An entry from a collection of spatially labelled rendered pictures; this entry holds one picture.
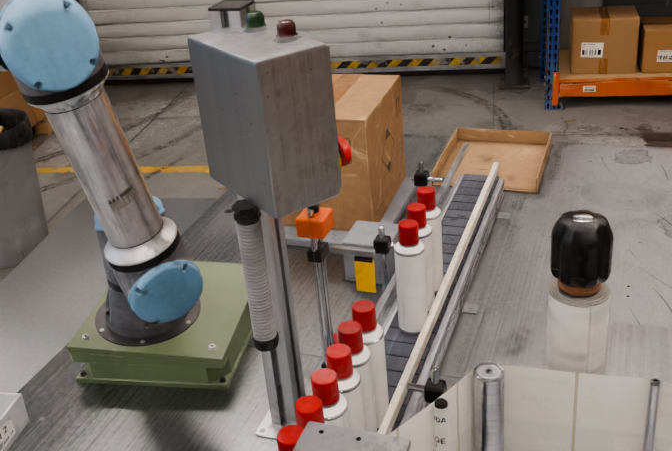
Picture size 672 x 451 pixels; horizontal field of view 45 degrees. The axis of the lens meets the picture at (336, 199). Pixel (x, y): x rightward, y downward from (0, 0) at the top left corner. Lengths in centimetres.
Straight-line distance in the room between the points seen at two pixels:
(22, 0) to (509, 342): 90
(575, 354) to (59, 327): 100
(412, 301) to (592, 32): 365
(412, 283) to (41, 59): 68
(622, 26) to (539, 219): 310
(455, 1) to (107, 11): 243
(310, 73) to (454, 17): 459
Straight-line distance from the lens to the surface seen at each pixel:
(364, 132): 169
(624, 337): 143
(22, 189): 373
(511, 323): 144
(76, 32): 107
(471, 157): 219
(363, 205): 176
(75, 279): 186
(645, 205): 197
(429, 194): 143
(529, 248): 176
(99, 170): 117
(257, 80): 87
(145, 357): 144
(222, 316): 148
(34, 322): 175
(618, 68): 496
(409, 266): 134
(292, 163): 92
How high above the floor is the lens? 171
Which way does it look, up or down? 26 degrees down
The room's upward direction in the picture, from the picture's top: 5 degrees counter-clockwise
